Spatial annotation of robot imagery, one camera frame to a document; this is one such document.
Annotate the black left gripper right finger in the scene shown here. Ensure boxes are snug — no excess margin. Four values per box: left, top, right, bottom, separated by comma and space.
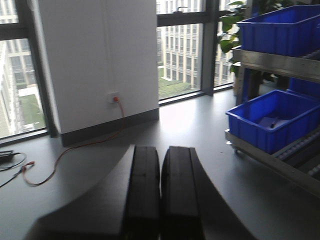
161, 146, 255, 240

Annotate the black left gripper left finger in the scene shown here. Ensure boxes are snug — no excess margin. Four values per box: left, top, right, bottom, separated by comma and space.
25, 145, 160, 240

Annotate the steel roller shelf rack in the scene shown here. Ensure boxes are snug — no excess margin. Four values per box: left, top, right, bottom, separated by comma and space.
225, 46, 320, 196

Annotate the blue crate lower shelf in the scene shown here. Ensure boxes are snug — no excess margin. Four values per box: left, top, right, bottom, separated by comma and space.
226, 90, 320, 154

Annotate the blue crate shelf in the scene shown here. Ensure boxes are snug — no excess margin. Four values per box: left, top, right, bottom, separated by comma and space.
237, 4, 320, 57
226, 90, 320, 154

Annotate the blue crate upper shelf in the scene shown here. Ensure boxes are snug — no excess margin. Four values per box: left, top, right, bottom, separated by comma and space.
237, 4, 320, 57

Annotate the green potted plant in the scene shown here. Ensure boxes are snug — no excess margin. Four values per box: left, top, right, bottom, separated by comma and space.
216, 0, 311, 76

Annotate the orange power cord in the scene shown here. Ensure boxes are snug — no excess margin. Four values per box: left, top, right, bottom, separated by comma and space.
21, 96, 126, 187

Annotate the white wall socket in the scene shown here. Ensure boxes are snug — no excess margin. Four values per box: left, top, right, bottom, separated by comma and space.
108, 92, 120, 104

